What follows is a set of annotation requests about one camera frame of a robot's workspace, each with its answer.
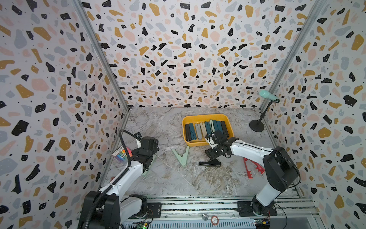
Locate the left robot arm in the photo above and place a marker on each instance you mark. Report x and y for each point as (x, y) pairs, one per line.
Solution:
(108, 207)

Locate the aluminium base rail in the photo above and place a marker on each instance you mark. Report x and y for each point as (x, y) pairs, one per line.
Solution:
(225, 212)

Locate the red pruning pliers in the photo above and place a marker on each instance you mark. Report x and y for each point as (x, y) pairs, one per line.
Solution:
(250, 165)

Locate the grey pliers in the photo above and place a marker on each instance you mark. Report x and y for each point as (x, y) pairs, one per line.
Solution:
(198, 131)

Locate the beige pliers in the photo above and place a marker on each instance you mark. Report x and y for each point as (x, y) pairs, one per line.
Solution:
(203, 129)

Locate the highlighter pen pack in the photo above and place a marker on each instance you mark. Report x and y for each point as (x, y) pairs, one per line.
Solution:
(120, 155)

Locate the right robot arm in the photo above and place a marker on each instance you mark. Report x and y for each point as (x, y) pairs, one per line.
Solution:
(280, 169)

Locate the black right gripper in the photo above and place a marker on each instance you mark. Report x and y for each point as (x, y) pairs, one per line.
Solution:
(210, 153)

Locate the yellow storage box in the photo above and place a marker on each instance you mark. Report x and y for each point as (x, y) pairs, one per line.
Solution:
(202, 118)

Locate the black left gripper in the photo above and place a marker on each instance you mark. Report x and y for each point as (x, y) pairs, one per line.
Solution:
(137, 152)

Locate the pale green pliers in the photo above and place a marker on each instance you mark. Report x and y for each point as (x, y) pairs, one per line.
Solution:
(150, 166)

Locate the light green pliers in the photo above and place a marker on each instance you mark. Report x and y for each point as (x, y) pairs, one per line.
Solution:
(212, 126)
(182, 158)

